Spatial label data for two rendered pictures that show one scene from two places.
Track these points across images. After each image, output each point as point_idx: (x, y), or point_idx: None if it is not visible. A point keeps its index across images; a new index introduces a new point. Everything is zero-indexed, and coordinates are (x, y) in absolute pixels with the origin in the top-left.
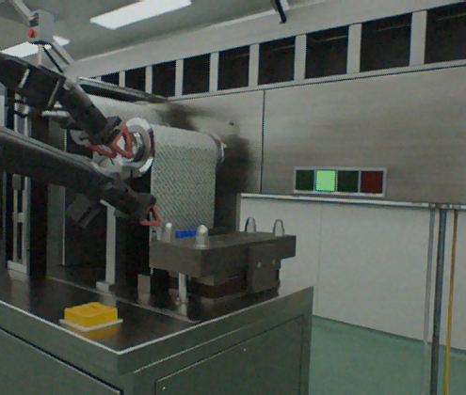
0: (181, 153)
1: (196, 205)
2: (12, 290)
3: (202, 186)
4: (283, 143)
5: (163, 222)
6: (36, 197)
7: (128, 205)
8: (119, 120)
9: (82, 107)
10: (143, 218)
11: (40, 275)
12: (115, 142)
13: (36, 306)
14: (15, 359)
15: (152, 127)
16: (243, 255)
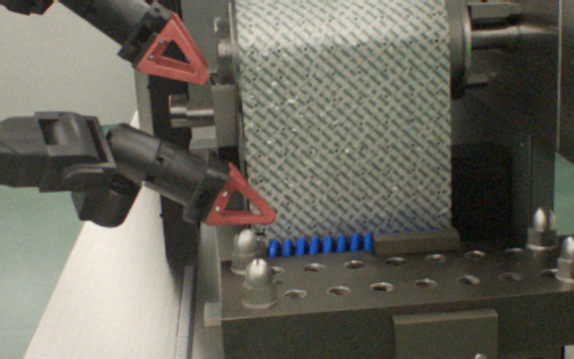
0: (326, 61)
1: (386, 174)
2: (93, 292)
3: (406, 130)
4: None
5: (284, 214)
6: (163, 126)
7: (168, 189)
8: (149, 17)
9: (79, 2)
10: (189, 219)
11: (184, 259)
12: (145, 62)
13: (56, 341)
14: None
15: (250, 10)
16: (376, 333)
